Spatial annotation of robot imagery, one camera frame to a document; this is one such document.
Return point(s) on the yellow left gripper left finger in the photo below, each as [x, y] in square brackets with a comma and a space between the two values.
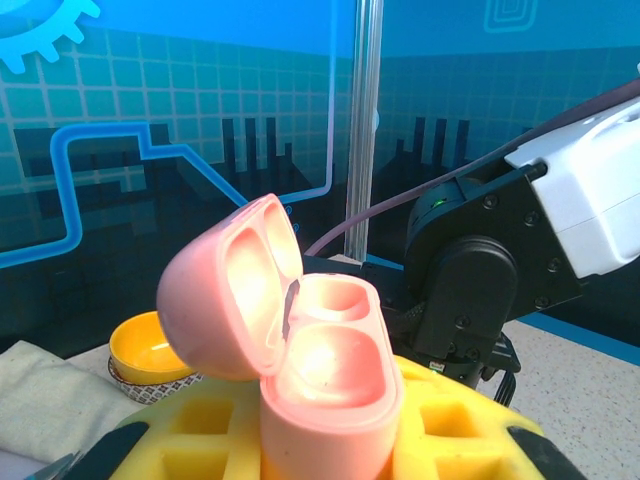
[200, 440]

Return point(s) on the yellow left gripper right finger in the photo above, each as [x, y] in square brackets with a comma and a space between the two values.
[465, 435]

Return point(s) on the pink earbud charging case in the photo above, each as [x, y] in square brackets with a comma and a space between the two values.
[330, 410]

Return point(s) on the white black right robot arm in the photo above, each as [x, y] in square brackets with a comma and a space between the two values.
[590, 200]

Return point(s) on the yellow patterned bowl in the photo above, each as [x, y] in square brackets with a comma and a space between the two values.
[145, 350]

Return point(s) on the silver fork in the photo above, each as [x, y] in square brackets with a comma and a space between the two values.
[60, 467]

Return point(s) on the blue table edge strip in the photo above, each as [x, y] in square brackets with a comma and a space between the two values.
[600, 342]

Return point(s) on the beige folded cloth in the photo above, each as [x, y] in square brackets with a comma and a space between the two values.
[45, 395]

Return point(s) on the aluminium corner post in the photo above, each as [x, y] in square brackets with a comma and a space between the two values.
[364, 125]

